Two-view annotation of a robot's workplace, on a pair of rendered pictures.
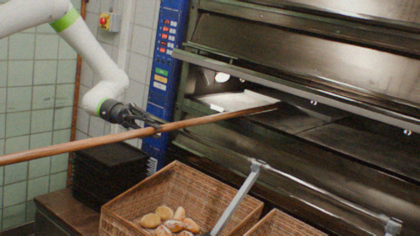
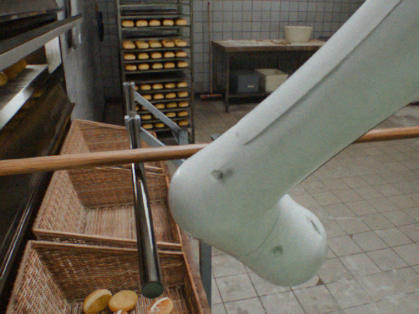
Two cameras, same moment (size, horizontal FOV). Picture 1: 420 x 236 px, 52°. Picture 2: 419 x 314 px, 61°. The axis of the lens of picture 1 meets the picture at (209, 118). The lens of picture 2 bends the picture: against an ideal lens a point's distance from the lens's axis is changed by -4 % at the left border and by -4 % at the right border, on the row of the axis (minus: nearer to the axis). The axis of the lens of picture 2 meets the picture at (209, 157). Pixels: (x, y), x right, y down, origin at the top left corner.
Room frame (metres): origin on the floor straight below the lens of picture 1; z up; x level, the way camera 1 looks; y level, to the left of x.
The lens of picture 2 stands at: (2.09, 0.67, 1.50)
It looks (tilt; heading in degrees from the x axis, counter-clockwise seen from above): 23 degrees down; 221
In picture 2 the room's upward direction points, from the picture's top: straight up
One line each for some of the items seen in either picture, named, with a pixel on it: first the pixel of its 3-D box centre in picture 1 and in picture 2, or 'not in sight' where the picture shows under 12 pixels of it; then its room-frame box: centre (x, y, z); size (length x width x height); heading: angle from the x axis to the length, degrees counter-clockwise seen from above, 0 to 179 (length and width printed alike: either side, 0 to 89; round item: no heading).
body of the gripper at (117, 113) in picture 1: (125, 117); not in sight; (1.60, 0.33, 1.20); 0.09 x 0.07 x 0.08; 54
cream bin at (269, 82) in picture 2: not in sight; (270, 79); (-2.72, -2.30, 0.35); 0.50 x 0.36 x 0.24; 55
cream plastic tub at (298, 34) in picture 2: not in sight; (297, 34); (-3.11, -2.11, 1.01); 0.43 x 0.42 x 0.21; 144
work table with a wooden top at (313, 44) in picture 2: not in sight; (287, 72); (-2.94, -2.13, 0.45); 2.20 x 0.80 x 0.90; 144
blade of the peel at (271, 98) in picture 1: (299, 101); not in sight; (2.47, -0.50, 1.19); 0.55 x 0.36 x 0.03; 54
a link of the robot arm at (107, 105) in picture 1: (114, 111); not in sight; (1.65, 0.38, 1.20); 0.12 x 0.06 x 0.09; 144
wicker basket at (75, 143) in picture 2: not in sight; (115, 154); (1.03, -0.92, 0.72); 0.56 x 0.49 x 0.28; 53
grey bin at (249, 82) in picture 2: not in sight; (244, 80); (-2.38, -2.55, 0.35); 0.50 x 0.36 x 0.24; 54
